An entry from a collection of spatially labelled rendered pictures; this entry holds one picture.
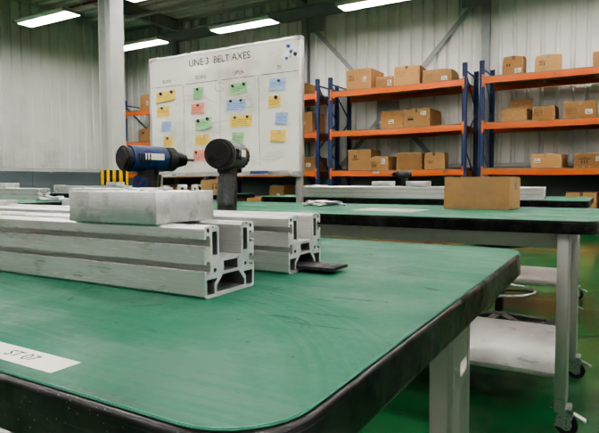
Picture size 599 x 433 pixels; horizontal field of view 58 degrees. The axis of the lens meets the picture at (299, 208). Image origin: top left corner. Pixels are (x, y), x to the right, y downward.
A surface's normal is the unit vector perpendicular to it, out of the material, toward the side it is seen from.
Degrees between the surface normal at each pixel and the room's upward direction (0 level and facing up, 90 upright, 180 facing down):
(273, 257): 90
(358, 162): 91
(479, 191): 89
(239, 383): 0
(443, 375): 90
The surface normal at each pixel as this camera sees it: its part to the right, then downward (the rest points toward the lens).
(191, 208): 0.87, 0.02
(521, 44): -0.51, 0.05
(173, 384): 0.00, -1.00
